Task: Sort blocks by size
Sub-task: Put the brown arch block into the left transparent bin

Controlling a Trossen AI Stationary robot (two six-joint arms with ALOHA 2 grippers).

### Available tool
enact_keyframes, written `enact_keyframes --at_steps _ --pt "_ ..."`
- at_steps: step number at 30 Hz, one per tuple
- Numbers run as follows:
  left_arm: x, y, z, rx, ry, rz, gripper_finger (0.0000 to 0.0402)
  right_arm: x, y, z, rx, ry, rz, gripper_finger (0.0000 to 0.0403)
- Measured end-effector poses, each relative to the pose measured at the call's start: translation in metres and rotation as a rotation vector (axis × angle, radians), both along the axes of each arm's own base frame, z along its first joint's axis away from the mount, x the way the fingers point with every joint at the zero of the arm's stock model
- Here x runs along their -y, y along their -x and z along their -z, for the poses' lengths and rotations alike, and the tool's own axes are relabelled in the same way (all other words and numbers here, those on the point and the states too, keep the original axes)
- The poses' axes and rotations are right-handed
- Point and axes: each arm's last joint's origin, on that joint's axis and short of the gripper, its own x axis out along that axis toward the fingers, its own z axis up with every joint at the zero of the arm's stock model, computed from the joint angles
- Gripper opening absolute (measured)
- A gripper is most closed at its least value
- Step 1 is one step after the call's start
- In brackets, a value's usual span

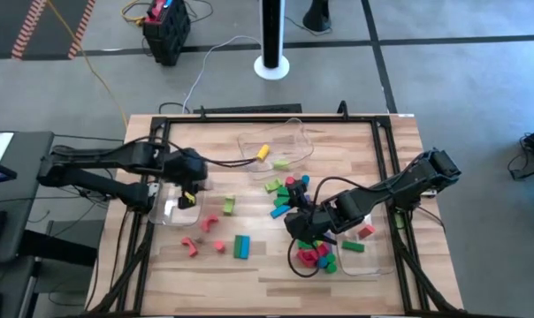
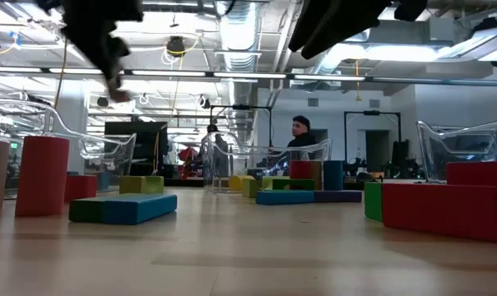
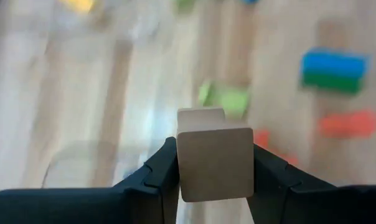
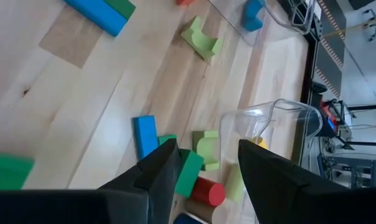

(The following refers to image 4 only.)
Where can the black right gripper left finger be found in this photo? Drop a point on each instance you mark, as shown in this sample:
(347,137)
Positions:
(144,193)

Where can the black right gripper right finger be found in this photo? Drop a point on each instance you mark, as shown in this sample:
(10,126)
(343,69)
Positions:
(284,196)

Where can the blue arch block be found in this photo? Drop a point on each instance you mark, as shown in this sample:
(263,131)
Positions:
(250,18)

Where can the blue long block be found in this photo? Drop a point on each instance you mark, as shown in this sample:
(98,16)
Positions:
(145,137)
(97,14)

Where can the yellow cylinder block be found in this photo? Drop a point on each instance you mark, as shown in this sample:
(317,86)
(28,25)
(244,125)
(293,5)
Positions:
(261,143)

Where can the tan cylinder block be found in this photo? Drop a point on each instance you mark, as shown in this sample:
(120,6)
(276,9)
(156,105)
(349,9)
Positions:
(203,213)

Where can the light green arch block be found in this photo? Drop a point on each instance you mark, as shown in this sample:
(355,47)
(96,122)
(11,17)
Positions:
(200,40)
(206,149)

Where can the black crate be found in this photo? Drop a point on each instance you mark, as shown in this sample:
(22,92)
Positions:
(331,124)

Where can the orange striped floor mat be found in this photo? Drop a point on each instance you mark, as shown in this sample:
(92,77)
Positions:
(328,56)

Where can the green long block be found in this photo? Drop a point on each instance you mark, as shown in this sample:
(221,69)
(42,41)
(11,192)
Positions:
(122,6)

